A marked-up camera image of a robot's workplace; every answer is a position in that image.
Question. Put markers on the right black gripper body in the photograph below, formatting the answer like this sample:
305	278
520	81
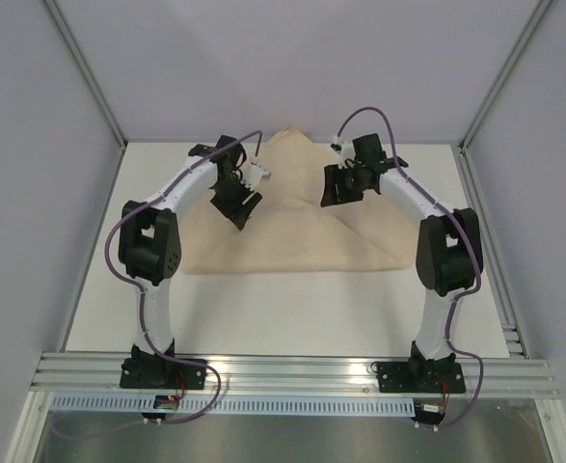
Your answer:
337	184

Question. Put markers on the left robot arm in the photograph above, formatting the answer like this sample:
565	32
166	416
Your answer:
150	251

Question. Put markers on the aluminium frame post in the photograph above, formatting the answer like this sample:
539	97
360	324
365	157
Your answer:
59	21
506	71

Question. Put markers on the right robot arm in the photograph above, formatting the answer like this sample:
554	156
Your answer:
449	259

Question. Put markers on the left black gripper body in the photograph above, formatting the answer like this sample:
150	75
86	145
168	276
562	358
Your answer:
230	195

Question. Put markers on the aluminium mounting rail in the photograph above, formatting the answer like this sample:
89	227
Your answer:
295	376

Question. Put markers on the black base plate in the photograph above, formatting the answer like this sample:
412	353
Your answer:
417	376
152	373

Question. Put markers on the beige cloth drape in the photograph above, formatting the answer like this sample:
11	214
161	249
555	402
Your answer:
289	230

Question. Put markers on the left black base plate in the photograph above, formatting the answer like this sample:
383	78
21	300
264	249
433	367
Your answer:
152	373

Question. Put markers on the slotted grey cable duct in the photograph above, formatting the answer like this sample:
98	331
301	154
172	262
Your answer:
238	404

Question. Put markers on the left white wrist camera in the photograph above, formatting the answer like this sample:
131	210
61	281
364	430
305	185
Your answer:
255	173

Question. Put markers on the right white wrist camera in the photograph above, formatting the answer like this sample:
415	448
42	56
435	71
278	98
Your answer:
344	149

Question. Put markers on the left aluminium frame post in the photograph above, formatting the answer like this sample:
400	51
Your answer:
59	21

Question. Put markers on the right aluminium frame post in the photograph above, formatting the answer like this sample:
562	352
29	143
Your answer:
506	71

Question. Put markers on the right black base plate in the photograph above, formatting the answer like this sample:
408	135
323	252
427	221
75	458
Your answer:
417	376

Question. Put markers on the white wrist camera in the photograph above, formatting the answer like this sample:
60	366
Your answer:
255	173
344	149

